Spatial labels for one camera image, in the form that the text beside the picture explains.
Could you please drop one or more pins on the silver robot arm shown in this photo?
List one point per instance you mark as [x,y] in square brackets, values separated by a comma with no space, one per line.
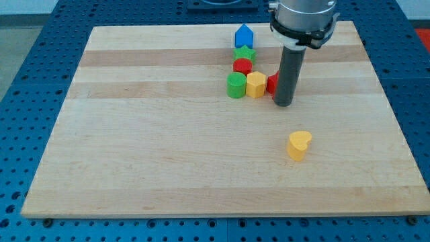
[300,24]

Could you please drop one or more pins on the green cylinder block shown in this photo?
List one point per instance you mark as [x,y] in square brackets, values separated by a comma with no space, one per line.
[236,85]

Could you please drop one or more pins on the yellow hexagon block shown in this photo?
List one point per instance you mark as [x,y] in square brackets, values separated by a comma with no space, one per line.
[256,84]

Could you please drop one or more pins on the red cylinder block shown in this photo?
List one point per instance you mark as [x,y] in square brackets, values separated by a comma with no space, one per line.
[242,65]

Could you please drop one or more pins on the light wooden board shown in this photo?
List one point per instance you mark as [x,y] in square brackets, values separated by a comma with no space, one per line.
[147,131]

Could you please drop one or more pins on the red block behind rod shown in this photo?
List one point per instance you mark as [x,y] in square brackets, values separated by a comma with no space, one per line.
[272,83]

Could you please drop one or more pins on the green star block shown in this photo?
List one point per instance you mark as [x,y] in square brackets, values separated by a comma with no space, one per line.
[245,52]

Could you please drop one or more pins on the yellow heart block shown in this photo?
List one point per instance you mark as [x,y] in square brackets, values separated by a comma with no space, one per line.
[298,144]

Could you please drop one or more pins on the blue house-shaped block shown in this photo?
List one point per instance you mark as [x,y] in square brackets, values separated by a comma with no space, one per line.
[244,36]

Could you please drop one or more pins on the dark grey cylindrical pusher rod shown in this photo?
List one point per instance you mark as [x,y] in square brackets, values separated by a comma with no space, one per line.
[289,72]

